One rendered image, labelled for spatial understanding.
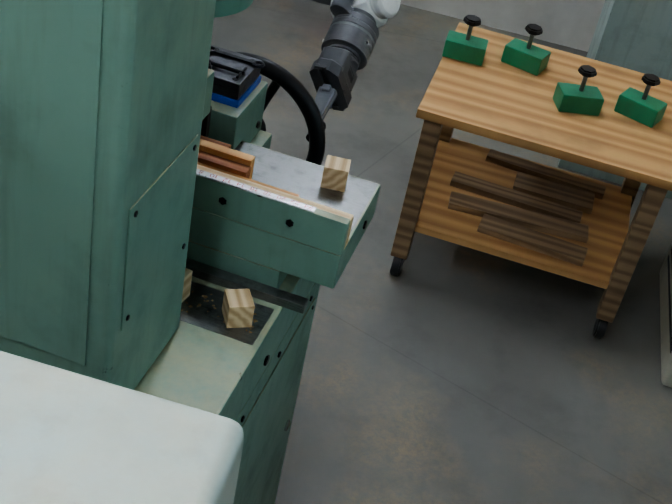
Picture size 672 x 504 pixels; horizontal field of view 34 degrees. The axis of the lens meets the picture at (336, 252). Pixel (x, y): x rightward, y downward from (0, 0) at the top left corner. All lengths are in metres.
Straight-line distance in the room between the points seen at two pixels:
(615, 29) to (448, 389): 1.33
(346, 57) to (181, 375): 0.74
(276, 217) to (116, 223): 0.40
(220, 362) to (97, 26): 0.57
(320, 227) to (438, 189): 1.60
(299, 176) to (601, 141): 1.28
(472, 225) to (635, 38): 0.88
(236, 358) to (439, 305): 1.53
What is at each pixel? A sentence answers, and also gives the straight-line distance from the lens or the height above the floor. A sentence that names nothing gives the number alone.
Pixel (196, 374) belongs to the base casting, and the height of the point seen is 0.80.
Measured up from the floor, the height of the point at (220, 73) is 1.00.
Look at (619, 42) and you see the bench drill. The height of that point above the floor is 0.47.
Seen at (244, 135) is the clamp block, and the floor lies 0.90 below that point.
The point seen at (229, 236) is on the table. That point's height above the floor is 0.87.
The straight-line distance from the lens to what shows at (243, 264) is 1.60.
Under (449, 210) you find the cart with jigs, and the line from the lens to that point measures 3.03.
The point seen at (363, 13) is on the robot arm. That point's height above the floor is 0.98.
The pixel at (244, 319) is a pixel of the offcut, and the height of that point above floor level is 0.82.
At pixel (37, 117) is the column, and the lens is 1.16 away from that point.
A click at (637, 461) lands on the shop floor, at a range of 2.75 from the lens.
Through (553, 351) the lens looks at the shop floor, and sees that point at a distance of 2.96.
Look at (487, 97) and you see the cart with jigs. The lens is 2.87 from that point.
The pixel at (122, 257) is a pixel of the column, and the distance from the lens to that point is 1.22.
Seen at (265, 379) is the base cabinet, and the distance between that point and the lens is 1.65.
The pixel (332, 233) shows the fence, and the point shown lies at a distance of 1.52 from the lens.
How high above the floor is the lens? 1.81
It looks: 36 degrees down
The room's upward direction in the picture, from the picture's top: 12 degrees clockwise
